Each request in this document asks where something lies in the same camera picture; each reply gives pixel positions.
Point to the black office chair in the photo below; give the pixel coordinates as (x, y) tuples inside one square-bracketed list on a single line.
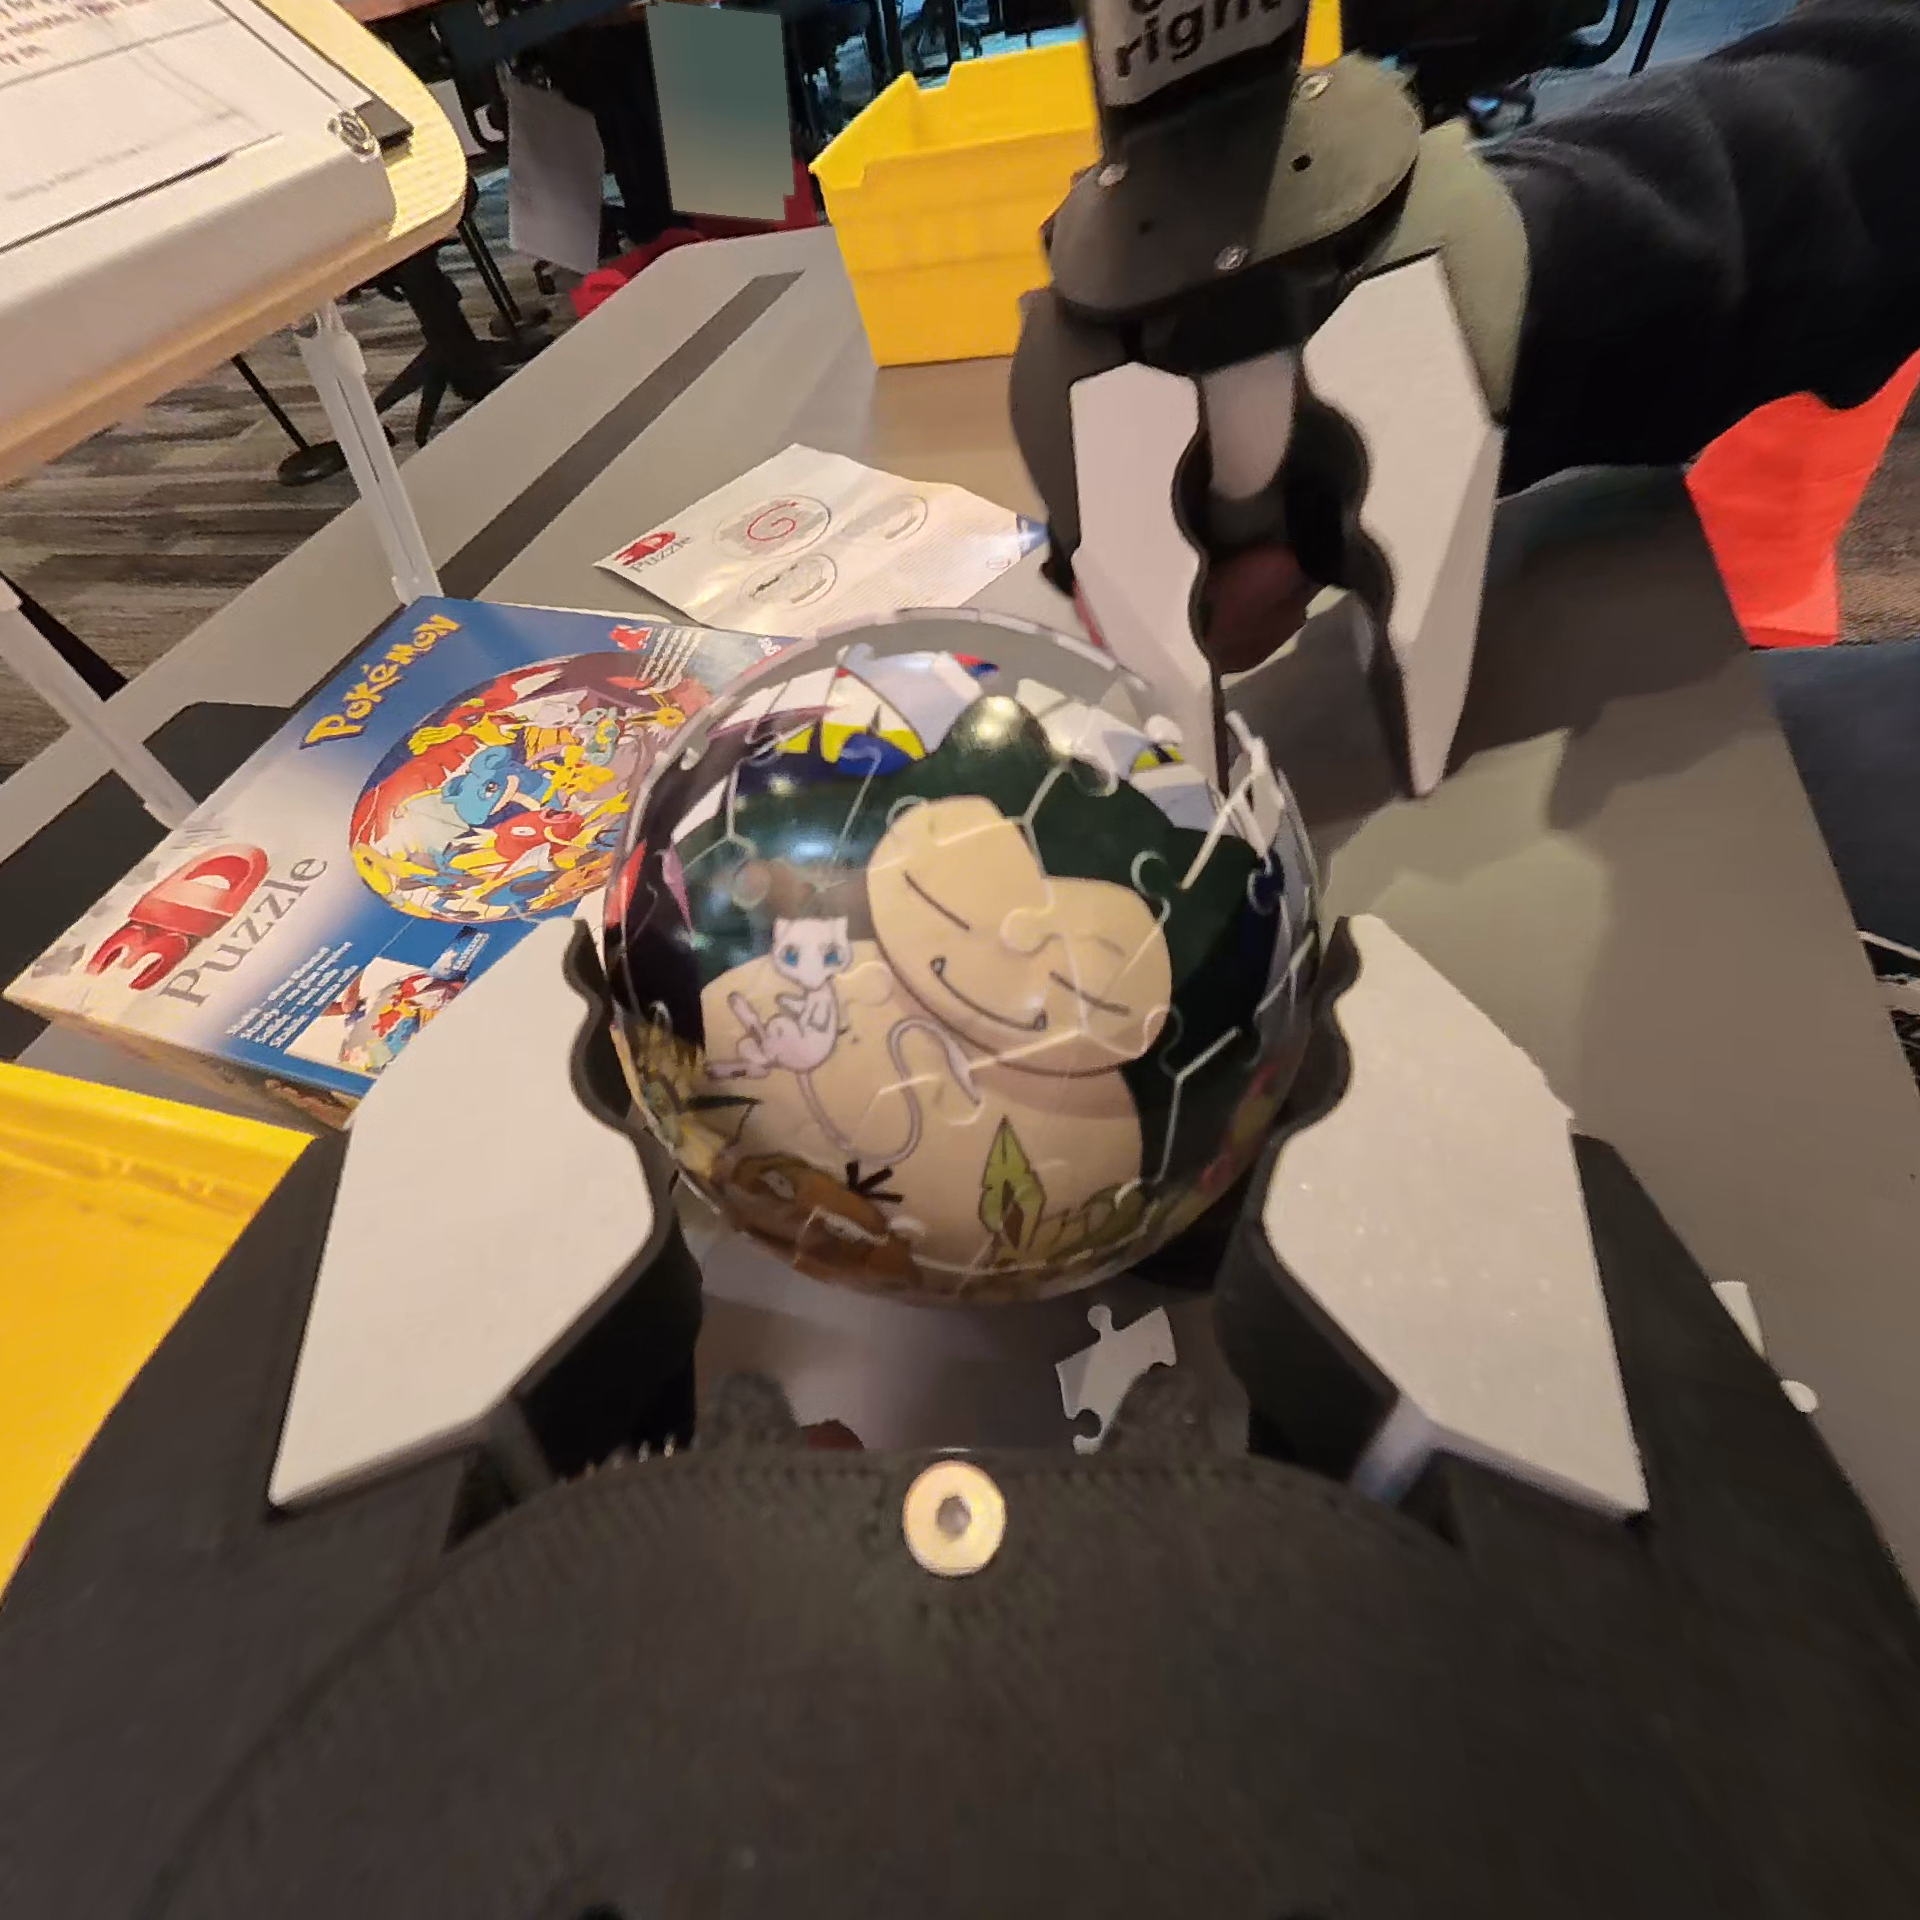
[(451, 324)]

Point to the white paper sheet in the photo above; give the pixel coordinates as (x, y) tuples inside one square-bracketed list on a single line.
[(556, 166)]

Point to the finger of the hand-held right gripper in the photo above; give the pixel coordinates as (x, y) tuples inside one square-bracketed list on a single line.
[(1133, 556), (1424, 524)]

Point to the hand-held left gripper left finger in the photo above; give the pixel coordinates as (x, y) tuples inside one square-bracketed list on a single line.
[(464, 1231)]

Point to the white puzzle piece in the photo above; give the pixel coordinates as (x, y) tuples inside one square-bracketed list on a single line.
[(1747, 1320), (1118, 1358)]

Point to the person's right forearm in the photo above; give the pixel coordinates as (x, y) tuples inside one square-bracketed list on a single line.
[(1695, 224)]

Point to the person's right hand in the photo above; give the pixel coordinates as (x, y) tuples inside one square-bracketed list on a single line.
[(1261, 599)]

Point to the yellow plastic bin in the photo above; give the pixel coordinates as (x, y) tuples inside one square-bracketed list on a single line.
[(106, 1244), (960, 212)]

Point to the colourful puzzle ball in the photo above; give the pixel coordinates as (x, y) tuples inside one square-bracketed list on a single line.
[(960, 962)]

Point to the white document holder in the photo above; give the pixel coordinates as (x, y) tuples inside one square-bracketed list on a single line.
[(150, 182)]

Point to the wooden side table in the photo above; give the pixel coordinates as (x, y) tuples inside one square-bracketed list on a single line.
[(434, 178)]

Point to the white instruction sheet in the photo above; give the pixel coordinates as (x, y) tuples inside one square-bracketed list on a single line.
[(839, 524)]

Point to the blue puzzle box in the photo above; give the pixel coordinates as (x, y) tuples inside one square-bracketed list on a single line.
[(300, 902)]

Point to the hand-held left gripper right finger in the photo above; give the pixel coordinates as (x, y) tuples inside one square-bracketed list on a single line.
[(1442, 1200)]

